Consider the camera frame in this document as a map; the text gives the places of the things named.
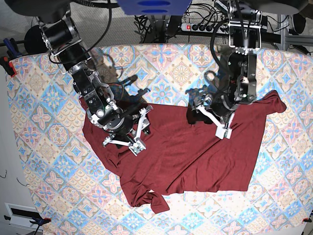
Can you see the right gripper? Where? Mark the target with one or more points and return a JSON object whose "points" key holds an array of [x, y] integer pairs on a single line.
{"points": [[128, 131]]}

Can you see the orange black clamp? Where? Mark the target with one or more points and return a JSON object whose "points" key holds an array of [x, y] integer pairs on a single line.
{"points": [[8, 66], [39, 221]]}

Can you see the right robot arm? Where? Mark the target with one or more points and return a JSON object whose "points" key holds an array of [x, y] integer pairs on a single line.
{"points": [[64, 43]]}

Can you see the white power strip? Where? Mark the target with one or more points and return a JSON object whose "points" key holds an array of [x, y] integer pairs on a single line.
{"points": [[204, 28]]}

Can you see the black round stool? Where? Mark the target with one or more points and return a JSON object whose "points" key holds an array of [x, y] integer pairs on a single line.
{"points": [[33, 42]]}

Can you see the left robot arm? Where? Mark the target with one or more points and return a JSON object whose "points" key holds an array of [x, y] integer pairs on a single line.
{"points": [[237, 85]]}

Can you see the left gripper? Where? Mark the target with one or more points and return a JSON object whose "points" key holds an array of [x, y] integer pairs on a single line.
{"points": [[213, 109]]}

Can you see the orange black clamp lower left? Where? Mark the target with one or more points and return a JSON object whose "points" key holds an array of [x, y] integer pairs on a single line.
{"points": [[39, 221]]}

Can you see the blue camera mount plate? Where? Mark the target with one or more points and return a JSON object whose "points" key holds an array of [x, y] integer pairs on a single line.
{"points": [[154, 7]]}

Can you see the dark red t-shirt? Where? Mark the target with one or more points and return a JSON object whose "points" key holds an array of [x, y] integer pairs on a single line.
{"points": [[183, 157]]}

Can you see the white floor box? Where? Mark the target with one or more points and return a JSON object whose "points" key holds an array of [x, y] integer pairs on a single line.
{"points": [[20, 216]]}

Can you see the orange black clamp upper left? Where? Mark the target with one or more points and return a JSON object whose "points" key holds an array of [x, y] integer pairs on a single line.
{"points": [[8, 66]]}

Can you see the orange clamp lower right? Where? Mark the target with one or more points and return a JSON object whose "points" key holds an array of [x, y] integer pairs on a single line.
{"points": [[307, 220]]}

